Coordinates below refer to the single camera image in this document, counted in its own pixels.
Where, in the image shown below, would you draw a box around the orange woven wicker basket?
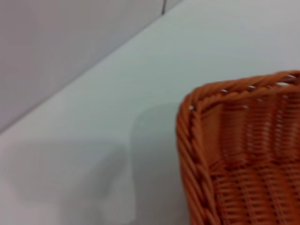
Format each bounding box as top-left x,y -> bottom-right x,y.
176,70 -> 300,225

